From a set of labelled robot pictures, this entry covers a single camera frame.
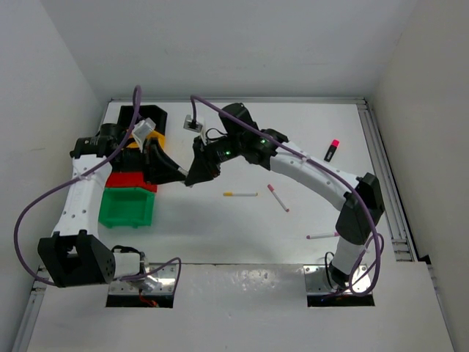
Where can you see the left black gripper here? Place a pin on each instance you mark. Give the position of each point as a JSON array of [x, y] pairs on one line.
[[157, 167]]

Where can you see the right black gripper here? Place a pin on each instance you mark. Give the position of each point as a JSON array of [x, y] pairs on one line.
[[204, 168]]

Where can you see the white eraser block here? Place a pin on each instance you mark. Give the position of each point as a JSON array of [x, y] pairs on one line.
[[183, 171]]

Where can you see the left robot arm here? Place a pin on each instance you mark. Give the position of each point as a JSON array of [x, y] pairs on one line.
[[74, 255]]

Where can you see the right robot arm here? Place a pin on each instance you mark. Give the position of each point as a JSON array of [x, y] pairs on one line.
[[357, 198]]

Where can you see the red storage bin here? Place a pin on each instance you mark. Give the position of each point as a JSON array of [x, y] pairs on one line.
[[129, 180]]

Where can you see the white pen yellow cap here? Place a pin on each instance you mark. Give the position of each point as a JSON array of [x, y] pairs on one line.
[[240, 194]]

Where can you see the yellow storage bin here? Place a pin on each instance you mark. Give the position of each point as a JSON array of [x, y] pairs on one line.
[[133, 144]]

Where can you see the green storage bin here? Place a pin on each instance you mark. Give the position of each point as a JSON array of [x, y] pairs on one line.
[[126, 207]]

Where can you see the black storage bin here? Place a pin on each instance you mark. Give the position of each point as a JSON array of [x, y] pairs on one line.
[[155, 113]]

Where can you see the white pen pink cap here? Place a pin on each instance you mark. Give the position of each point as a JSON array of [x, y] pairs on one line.
[[277, 197]]

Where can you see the pink black highlighter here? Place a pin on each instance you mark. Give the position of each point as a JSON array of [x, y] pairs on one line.
[[331, 150]]

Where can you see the white pen purple cap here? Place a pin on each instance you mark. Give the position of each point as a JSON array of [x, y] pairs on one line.
[[321, 236]]

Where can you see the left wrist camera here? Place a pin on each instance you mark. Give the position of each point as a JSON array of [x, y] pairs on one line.
[[142, 131]]

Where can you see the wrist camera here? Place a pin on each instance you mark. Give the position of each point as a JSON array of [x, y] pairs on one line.
[[195, 125], [142, 131]]

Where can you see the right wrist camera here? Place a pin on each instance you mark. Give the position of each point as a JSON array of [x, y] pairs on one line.
[[195, 125]]

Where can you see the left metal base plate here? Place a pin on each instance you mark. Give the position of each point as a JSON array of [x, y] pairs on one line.
[[160, 283]]

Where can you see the metal base plate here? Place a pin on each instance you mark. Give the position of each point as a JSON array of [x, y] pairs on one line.
[[160, 283], [318, 285]]

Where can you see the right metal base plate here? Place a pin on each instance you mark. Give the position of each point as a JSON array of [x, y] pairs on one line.
[[318, 285]]

